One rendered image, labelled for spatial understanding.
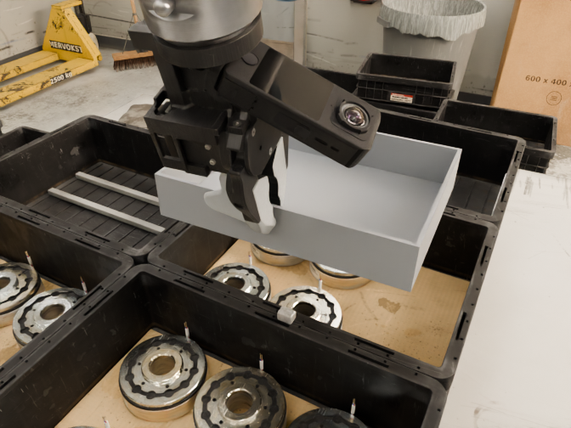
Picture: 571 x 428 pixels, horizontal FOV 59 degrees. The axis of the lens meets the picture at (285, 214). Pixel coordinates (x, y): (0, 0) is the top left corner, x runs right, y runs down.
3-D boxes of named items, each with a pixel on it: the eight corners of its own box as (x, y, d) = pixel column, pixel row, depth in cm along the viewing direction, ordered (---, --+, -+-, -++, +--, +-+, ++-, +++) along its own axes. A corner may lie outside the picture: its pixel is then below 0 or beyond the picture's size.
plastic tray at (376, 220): (453, 187, 59) (461, 149, 56) (410, 292, 44) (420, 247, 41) (251, 141, 68) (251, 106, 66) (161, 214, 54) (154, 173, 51)
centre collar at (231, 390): (269, 394, 57) (268, 391, 56) (249, 431, 53) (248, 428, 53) (231, 379, 58) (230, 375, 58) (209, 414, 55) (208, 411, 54)
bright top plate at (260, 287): (280, 275, 73) (280, 272, 73) (251, 323, 66) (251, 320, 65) (219, 258, 76) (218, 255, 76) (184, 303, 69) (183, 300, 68)
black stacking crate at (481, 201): (509, 193, 100) (525, 141, 93) (481, 284, 78) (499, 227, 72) (327, 148, 115) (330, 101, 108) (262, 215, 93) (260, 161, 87)
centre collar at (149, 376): (191, 358, 61) (190, 355, 60) (168, 391, 57) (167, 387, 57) (157, 346, 62) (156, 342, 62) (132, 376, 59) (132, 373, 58)
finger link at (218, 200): (223, 219, 49) (203, 149, 42) (279, 233, 48) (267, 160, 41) (209, 243, 47) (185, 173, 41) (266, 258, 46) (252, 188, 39)
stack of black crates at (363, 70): (444, 153, 250) (464, 62, 223) (431, 186, 225) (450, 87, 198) (363, 137, 264) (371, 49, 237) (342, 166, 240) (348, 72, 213)
